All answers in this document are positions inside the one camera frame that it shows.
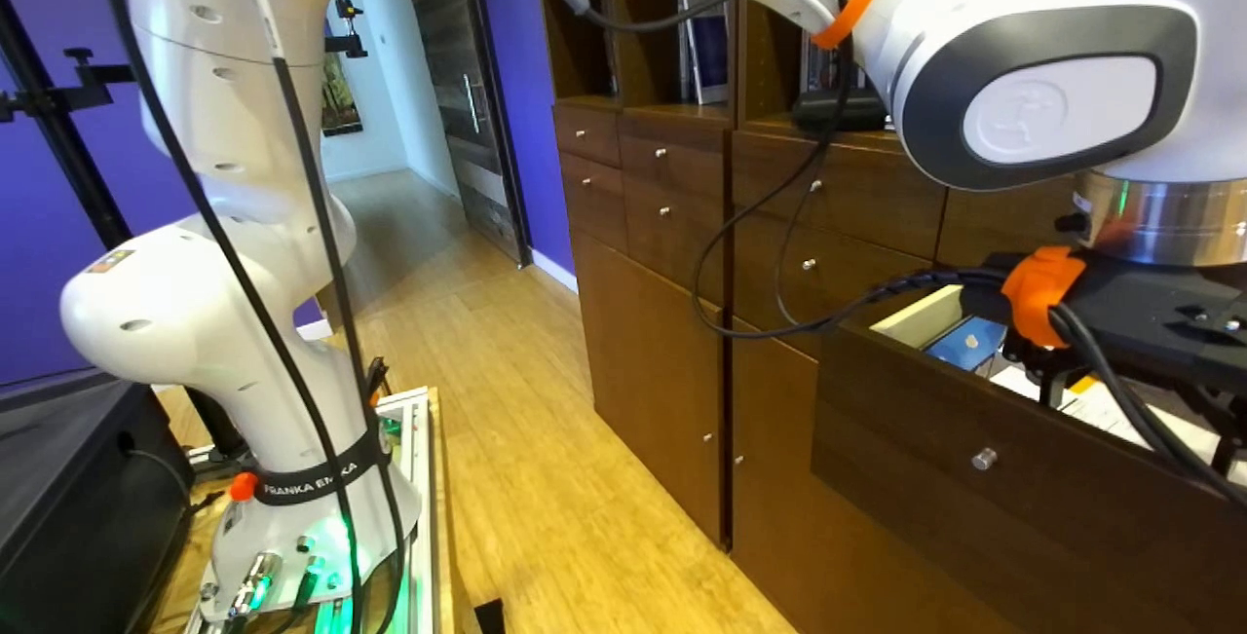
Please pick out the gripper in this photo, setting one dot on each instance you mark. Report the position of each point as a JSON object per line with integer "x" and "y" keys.
{"x": 1159, "y": 332}

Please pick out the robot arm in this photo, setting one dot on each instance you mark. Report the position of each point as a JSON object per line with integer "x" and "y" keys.
{"x": 224, "y": 303}

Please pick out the brown wooden drawer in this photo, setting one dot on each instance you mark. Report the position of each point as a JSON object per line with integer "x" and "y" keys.
{"x": 596, "y": 123}
{"x": 925, "y": 478}
{"x": 682, "y": 244}
{"x": 877, "y": 196}
{"x": 692, "y": 162}
{"x": 1003, "y": 225}
{"x": 604, "y": 210}
{"x": 848, "y": 269}

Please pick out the white papers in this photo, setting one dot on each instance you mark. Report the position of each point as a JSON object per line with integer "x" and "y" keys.
{"x": 1101, "y": 415}

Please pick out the blue box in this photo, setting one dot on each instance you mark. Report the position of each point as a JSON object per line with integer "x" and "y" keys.
{"x": 964, "y": 344}

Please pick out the black device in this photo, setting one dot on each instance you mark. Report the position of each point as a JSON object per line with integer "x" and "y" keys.
{"x": 818, "y": 113}

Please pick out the brown wooden cabinet door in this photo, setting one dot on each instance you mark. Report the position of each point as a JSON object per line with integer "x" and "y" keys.
{"x": 643, "y": 381}
{"x": 779, "y": 478}

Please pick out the row of books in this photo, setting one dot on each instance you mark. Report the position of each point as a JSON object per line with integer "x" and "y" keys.
{"x": 706, "y": 50}
{"x": 818, "y": 69}

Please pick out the glass sliding door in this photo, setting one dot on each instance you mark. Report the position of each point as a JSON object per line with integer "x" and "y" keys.
{"x": 468, "y": 147}

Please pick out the black case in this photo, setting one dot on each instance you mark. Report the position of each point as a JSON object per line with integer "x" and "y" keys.
{"x": 68, "y": 507}

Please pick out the brown wooden wall cabinet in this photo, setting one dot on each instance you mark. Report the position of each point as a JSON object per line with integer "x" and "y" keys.
{"x": 662, "y": 371}

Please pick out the framed wall picture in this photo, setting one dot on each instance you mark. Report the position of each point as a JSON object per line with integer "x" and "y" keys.
{"x": 339, "y": 98}

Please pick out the camera on mount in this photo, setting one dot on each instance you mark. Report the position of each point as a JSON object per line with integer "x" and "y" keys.
{"x": 346, "y": 16}

